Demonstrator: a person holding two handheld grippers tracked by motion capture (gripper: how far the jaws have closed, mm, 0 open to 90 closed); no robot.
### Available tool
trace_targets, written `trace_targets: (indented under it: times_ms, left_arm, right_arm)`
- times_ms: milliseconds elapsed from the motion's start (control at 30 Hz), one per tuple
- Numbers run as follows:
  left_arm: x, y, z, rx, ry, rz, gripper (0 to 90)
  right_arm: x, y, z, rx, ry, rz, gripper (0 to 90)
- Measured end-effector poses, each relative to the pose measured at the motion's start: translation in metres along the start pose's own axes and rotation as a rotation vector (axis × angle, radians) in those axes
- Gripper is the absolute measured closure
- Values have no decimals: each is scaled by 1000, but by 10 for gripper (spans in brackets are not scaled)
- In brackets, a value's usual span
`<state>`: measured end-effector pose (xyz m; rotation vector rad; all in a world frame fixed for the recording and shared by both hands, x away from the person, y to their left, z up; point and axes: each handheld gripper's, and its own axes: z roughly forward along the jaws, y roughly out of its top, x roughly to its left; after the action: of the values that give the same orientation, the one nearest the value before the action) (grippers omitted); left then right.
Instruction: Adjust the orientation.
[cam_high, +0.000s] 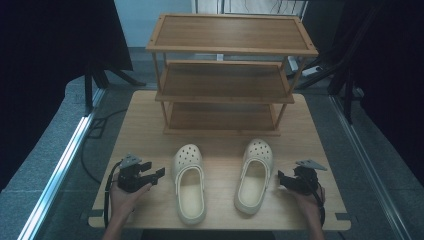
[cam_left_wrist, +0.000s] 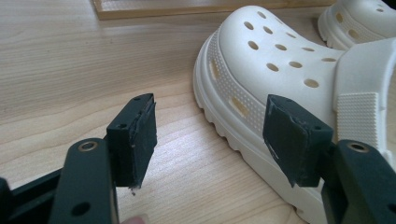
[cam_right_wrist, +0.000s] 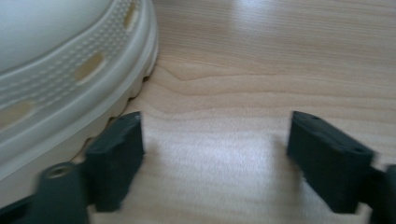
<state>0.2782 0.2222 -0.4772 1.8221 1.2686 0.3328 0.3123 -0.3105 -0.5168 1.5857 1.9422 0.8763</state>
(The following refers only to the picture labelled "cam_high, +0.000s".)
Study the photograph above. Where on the cream clog with holes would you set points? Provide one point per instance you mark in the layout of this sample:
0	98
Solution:
188	186
253	183

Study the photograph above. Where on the three-tier wooden shoe rack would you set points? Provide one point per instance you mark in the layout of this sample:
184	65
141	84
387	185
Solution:
230	33

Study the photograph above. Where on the person's right hand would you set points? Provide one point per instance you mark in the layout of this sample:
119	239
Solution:
308	203

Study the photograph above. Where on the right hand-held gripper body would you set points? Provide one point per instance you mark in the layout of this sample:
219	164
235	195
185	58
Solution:
305	180

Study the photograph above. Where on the person's left hand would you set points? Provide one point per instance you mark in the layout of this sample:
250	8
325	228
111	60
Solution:
125	200

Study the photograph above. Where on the dark curtain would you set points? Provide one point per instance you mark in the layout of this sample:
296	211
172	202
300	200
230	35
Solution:
390	83
43	66

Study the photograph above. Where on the aluminium floor rail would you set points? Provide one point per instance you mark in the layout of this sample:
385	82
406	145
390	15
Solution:
370	166
60	166

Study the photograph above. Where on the black metal stand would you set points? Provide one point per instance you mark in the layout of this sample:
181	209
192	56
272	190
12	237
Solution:
89	90
348	96

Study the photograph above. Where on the white power strip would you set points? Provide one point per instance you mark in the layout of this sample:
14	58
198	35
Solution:
308	71

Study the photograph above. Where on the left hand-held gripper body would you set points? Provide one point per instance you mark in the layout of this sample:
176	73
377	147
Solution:
128	176

